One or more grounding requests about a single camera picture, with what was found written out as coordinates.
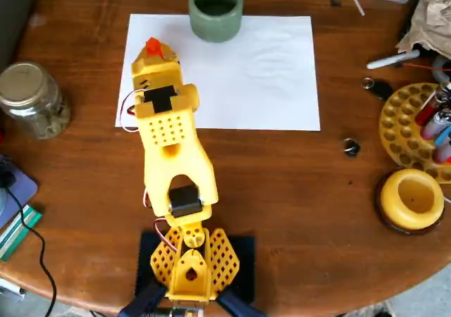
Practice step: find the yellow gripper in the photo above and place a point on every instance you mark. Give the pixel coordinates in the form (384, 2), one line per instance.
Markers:
(152, 65)

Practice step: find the orange plastic block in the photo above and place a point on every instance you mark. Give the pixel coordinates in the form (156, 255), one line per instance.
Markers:
(154, 47)

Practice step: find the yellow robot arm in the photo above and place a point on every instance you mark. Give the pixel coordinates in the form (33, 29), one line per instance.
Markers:
(172, 148)

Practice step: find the green ribbed cup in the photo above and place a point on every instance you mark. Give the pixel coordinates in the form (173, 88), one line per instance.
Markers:
(215, 26)

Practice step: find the white paper sheet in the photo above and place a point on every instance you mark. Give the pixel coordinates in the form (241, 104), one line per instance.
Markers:
(246, 77)

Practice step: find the glass jar gold lid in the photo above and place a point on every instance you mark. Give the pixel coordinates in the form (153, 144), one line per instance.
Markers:
(30, 102)

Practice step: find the grey upholstered furniture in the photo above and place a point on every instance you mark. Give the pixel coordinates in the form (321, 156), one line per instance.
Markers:
(14, 10)

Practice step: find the purple notebook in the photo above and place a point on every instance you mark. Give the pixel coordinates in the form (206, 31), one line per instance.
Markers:
(19, 192)

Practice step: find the green white book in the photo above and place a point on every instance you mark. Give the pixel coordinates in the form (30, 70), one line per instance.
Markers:
(17, 230)

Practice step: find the black key fob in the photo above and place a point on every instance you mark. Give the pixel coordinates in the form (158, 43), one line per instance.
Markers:
(378, 88)

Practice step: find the white marker pen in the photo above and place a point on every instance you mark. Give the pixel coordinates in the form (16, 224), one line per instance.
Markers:
(391, 60)

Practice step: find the blue clamp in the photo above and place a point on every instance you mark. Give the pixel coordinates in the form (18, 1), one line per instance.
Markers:
(141, 301)
(239, 304)

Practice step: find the yellow round holed tray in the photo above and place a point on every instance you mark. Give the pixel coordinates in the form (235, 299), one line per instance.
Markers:
(401, 127)

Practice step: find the yellow hollow candle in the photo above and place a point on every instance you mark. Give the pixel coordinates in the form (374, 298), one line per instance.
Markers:
(391, 197)

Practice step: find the red lighter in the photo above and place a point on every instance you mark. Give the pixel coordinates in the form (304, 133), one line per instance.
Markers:
(428, 109)

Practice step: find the crumpled brown paper bag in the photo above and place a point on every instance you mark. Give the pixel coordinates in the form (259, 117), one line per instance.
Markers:
(435, 17)

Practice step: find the white curved tube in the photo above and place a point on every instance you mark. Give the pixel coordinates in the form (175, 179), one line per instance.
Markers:
(438, 70)

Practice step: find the pink lighter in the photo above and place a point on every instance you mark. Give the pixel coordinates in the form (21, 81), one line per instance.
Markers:
(434, 125)

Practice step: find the blue lighter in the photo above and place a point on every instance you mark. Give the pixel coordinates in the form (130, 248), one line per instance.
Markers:
(444, 135)

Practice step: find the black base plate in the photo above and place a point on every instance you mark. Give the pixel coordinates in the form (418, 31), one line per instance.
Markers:
(246, 260)

